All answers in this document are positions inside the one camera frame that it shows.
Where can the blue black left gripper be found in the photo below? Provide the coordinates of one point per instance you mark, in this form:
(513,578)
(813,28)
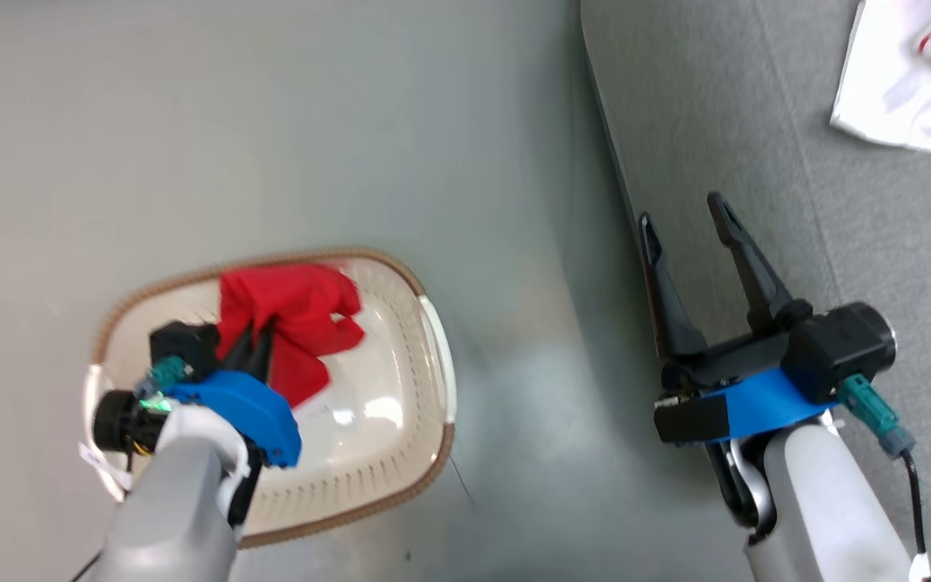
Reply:
(247,408)

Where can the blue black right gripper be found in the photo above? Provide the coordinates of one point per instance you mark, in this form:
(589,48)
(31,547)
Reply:
(748,404)

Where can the red cloth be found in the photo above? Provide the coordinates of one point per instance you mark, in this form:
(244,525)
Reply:
(296,315)

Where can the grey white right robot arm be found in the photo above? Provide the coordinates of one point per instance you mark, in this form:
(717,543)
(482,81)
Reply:
(821,501)

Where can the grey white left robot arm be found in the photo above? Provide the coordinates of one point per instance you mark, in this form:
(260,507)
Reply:
(174,501)

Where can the grey fabric sofa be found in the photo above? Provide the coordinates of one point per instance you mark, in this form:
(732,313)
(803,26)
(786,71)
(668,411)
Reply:
(724,105)

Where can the beige perforated laundry basket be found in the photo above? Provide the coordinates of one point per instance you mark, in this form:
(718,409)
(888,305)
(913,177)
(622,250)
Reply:
(377,420)

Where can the white and red garment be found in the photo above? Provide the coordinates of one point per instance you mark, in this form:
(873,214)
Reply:
(902,97)

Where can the teal left camera connector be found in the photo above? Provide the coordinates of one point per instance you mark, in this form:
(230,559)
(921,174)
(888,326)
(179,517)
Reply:
(165,374)

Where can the teal camera connector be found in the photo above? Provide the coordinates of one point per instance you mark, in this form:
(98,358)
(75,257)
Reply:
(165,374)
(874,408)

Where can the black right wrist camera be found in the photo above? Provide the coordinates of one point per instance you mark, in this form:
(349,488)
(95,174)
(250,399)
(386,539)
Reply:
(845,347)

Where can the teal right camera connector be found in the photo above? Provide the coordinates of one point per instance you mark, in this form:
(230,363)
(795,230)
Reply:
(874,408)

